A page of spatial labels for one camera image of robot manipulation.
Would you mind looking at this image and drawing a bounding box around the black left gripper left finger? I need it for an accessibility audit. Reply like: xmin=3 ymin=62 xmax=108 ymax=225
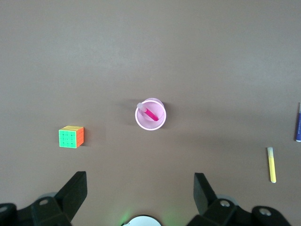
xmin=0 ymin=171 xmax=88 ymax=226

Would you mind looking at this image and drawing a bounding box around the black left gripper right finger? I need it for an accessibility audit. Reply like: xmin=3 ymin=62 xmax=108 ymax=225
xmin=187 ymin=173 xmax=292 ymax=226

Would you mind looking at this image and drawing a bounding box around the pink marker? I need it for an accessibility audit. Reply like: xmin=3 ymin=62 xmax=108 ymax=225
xmin=136 ymin=102 xmax=160 ymax=122

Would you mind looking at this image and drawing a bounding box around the yellow marker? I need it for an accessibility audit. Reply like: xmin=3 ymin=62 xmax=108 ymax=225
xmin=267 ymin=146 xmax=277 ymax=184

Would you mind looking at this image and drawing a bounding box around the colourful puzzle cube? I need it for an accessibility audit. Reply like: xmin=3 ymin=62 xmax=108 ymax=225
xmin=58 ymin=125 xmax=85 ymax=149

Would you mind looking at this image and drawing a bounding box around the pink mesh cup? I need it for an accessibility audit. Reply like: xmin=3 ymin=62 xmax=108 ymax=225
xmin=135 ymin=97 xmax=167 ymax=131

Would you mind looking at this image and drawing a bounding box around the purple marker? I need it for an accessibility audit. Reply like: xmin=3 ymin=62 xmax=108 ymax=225
xmin=294 ymin=102 xmax=301 ymax=143

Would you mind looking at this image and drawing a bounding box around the brown table cloth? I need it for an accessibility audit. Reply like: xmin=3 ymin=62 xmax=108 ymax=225
xmin=0 ymin=0 xmax=301 ymax=226

